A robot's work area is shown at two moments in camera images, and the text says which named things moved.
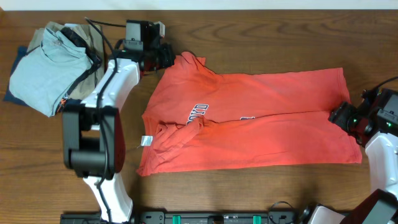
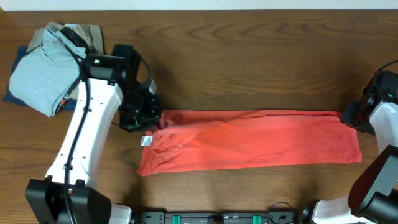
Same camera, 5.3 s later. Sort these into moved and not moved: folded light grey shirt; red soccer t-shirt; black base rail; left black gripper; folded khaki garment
Moved: left black gripper; red soccer t-shirt
Not moved: folded light grey shirt; folded khaki garment; black base rail
